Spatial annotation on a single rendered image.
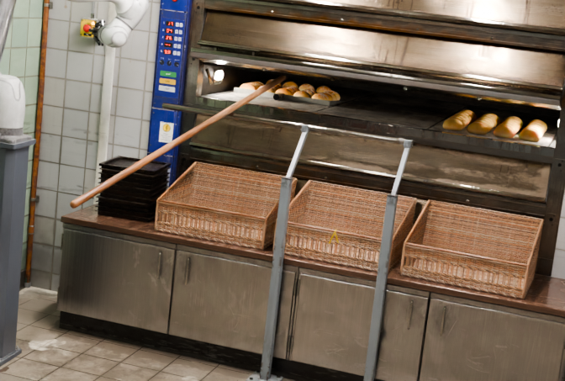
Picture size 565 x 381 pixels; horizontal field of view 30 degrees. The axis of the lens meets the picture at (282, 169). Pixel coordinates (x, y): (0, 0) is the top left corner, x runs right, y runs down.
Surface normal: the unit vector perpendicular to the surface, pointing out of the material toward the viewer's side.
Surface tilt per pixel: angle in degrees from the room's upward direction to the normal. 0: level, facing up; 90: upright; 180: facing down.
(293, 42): 70
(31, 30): 90
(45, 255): 90
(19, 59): 90
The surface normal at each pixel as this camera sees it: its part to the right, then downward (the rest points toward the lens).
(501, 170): -0.25, -0.21
